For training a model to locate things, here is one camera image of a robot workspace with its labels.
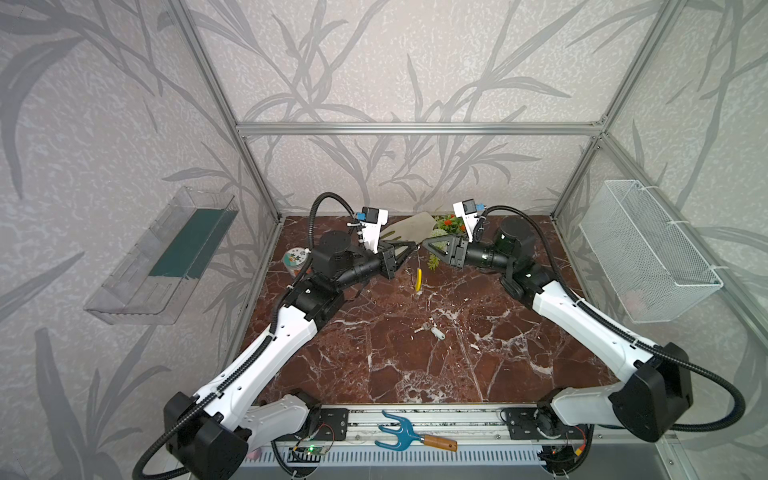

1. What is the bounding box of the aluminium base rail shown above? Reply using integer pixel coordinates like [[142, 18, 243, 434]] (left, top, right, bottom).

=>
[[239, 403, 676, 448]]

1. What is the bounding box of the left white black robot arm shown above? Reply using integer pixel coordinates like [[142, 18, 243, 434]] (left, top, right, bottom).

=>
[[132, 230, 418, 479]]

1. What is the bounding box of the left green circuit board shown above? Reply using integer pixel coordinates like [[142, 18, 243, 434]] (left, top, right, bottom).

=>
[[289, 444, 332, 463]]

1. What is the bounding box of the right circuit board with wires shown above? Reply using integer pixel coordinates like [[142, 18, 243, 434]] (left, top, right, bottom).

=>
[[538, 444, 590, 475]]

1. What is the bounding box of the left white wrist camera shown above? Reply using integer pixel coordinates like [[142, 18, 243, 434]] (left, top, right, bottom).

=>
[[356, 206, 389, 254]]

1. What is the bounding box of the beige gardening glove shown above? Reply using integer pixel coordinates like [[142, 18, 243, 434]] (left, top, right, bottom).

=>
[[380, 212, 436, 243]]

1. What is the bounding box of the right black arm cable conduit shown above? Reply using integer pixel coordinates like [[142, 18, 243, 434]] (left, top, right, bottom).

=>
[[476, 205, 746, 433]]

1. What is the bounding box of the blue hand rake wooden handle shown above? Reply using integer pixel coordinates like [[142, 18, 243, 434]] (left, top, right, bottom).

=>
[[374, 410, 458, 452]]

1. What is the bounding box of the white wire mesh basket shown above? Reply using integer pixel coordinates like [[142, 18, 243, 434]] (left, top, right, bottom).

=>
[[579, 180, 723, 324]]

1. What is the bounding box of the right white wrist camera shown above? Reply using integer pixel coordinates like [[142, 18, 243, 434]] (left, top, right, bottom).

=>
[[453, 199, 485, 242]]

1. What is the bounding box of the white pot with flowers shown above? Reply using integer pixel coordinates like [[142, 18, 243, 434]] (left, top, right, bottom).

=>
[[428, 214, 466, 271]]

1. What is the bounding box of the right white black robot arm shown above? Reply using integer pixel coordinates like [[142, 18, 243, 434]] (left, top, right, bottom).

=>
[[423, 219, 692, 442]]

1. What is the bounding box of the left black arm cable conduit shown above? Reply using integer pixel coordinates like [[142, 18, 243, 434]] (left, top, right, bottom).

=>
[[131, 191, 358, 480]]

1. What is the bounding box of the clear plastic wall shelf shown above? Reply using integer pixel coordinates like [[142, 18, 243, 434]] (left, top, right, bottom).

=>
[[84, 187, 239, 326]]

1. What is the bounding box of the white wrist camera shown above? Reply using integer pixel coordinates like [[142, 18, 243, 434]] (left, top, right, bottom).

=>
[[453, 199, 485, 242], [356, 206, 389, 254]]

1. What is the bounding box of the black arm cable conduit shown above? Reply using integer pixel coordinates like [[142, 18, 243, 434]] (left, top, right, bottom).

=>
[[476, 205, 746, 433], [131, 191, 358, 480]]

